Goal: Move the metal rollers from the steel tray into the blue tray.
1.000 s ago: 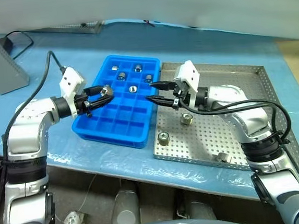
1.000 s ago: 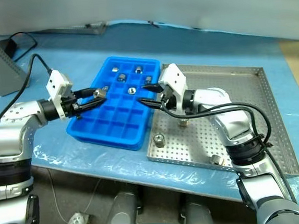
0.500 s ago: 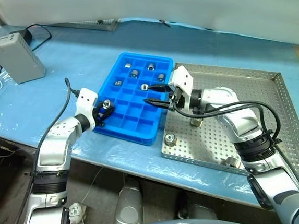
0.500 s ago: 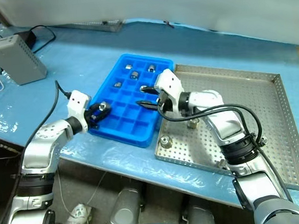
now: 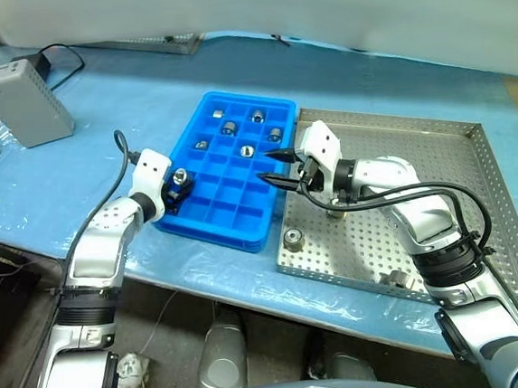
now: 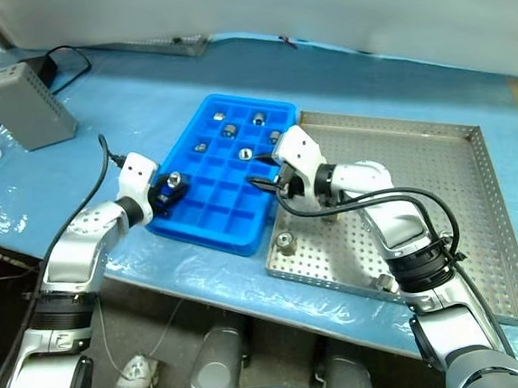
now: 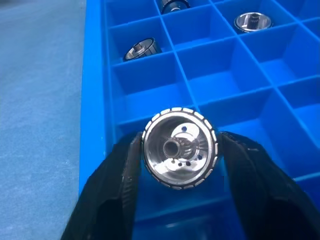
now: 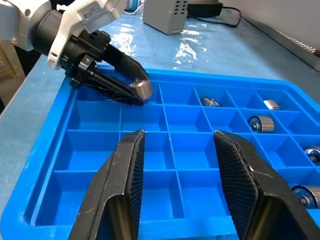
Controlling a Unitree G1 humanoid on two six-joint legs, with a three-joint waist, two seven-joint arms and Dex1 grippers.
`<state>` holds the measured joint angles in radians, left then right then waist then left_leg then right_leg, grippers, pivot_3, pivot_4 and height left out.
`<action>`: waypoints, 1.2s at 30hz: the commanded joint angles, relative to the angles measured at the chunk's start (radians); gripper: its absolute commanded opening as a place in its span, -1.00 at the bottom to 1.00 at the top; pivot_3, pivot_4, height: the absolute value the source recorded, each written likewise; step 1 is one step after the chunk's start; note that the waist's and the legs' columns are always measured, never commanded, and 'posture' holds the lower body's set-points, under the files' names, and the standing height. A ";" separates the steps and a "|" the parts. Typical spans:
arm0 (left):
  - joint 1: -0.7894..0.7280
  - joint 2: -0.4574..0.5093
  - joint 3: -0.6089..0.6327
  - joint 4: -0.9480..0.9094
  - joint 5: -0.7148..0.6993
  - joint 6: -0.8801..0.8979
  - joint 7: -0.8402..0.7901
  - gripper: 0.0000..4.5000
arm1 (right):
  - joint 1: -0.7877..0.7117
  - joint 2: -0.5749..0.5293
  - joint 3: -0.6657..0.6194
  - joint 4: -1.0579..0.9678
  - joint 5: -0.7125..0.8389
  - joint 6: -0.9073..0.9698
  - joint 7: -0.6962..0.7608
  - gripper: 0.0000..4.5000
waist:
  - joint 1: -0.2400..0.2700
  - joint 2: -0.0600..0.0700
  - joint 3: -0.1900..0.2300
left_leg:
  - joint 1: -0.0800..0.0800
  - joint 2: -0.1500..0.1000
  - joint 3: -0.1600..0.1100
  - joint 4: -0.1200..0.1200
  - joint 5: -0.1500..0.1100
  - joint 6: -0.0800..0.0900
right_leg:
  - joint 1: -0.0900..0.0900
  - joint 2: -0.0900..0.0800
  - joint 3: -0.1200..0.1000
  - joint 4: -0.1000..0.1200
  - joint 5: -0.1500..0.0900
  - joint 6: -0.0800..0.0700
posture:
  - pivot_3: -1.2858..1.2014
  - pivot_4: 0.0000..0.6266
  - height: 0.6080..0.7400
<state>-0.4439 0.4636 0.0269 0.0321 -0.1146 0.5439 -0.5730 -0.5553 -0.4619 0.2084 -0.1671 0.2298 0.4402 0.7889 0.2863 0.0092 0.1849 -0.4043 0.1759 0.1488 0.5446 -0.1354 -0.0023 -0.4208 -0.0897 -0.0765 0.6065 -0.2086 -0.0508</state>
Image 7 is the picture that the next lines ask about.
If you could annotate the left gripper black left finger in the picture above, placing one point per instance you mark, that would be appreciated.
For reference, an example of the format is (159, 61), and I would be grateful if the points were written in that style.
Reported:
(107, 190)

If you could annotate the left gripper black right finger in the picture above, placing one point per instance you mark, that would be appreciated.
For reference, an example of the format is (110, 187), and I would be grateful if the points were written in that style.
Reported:
(262, 200)

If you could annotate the ribbed metal roller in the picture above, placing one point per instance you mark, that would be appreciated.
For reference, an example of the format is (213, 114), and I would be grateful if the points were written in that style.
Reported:
(252, 23)
(160, 135)
(173, 5)
(141, 50)

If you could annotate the blue table mat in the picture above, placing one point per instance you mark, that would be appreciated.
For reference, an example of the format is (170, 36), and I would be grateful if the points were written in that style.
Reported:
(37, 112)

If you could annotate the blue compartment tray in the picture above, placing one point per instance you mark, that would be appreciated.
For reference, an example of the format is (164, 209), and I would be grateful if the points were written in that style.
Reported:
(225, 82)

